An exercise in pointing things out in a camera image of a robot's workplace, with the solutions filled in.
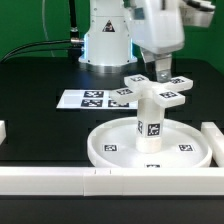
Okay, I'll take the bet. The white front rail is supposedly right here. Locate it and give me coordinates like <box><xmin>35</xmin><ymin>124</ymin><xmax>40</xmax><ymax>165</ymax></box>
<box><xmin>0</xmin><ymin>167</ymin><xmax>224</xmax><ymax>196</ymax></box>

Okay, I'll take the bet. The white marker plate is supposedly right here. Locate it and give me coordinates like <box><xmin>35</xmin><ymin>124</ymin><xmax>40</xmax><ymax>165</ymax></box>
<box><xmin>57</xmin><ymin>90</ymin><xmax>137</xmax><ymax>110</ymax></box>

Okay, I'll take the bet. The white right rail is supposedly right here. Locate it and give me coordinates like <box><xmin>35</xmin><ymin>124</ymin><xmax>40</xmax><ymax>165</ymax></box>
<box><xmin>201</xmin><ymin>122</ymin><xmax>224</xmax><ymax>168</ymax></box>

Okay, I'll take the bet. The white round table top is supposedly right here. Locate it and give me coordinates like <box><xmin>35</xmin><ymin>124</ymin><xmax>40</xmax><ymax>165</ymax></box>
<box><xmin>87</xmin><ymin>117</ymin><xmax>212</xmax><ymax>168</ymax></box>

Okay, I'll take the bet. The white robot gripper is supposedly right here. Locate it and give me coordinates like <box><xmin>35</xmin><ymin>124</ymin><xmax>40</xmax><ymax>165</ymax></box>
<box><xmin>125</xmin><ymin>0</ymin><xmax>184</xmax><ymax>83</ymax></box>

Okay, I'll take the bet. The white rail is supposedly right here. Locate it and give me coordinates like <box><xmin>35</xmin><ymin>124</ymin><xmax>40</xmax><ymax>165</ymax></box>
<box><xmin>201</xmin><ymin>122</ymin><xmax>224</xmax><ymax>168</ymax></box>
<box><xmin>0</xmin><ymin>120</ymin><xmax>6</xmax><ymax>145</ymax></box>
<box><xmin>0</xmin><ymin>167</ymin><xmax>224</xmax><ymax>196</ymax></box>

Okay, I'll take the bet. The black vertical cable connector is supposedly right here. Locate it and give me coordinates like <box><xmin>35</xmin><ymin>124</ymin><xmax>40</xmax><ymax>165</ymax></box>
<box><xmin>68</xmin><ymin>0</ymin><xmax>79</xmax><ymax>45</ymax></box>

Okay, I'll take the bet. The black cable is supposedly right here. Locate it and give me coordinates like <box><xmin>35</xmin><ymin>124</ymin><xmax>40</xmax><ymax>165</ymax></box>
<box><xmin>0</xmin><ymin>38</ymin><xmax>84</xmax><ymax>63</ymax></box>

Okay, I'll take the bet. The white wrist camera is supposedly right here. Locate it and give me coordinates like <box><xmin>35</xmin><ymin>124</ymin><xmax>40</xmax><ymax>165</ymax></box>
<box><xmin>179</xmin><ymin>0</ymin><xmax>216</xmax><ymax>27</ymax></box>

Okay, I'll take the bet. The white cross-shaped table base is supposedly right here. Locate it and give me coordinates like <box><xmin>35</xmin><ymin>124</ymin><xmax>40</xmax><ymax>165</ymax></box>
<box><xmin>109</xmin><ymin>74</ymin><xmax>193</xmax><ymax>108</ymax></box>

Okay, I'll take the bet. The thin white cable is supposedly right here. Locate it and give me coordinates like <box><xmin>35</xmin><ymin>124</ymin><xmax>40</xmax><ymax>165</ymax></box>
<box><xmin>41</xmin><ymin>0</ymin><xmax>56</xmax><ymax>58</ymax></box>

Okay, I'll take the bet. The white left rail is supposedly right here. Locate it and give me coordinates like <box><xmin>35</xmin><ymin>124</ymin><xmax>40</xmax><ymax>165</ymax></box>
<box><xmin>0</xmin><ymin>120</ymin><xmax>6</xmax><ymax>145</ymax></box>

